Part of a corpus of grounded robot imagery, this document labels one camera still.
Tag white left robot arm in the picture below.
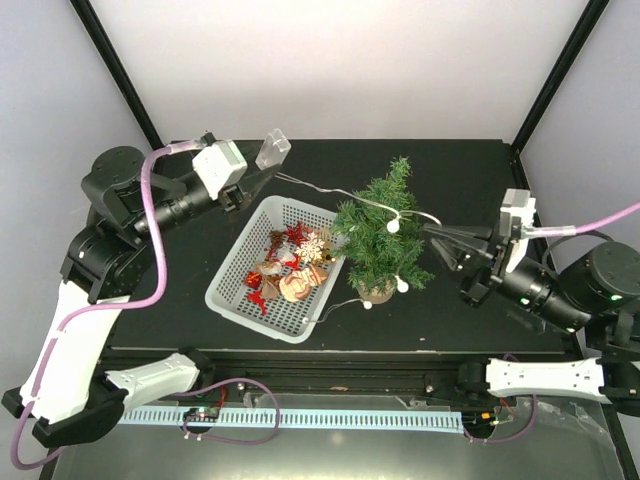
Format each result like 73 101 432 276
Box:
2 139 290 454

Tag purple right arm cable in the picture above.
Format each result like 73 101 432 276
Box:
462 201 640 445

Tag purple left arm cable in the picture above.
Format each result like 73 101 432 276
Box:
9 140 281 471

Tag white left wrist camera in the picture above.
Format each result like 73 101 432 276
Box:
192 140 248 200

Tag white string lights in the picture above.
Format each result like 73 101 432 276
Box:
254 128 444 326

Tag white slotted cable duct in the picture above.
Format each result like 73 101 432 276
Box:
119 405 464 434

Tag white perforated plastic basket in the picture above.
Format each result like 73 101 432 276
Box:
205 196 344 344

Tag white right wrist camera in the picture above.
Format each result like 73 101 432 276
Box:
499 188 536 274

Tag brown pine cone ornament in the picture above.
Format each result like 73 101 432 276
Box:
269 230 285 251

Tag white snowflake ornament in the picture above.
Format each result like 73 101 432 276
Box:
295 232 325 263

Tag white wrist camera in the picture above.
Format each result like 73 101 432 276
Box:
192 140 248 200
499 188 536 274

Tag wooden santa ornament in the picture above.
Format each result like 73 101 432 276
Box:
278 265 328 302

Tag small green christmas tree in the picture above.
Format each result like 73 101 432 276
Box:
327 156 435 305

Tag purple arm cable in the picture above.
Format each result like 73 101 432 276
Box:
9 140 281 471
462 201 640 445

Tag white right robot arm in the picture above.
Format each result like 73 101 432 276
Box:
422 226 639 416

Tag red star ornament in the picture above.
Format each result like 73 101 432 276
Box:
284 221 312 247

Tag red reindeer ornament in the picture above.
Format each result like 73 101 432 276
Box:
247 290 268 316

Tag red gift box ornament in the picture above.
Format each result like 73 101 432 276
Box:
244 271 263 290

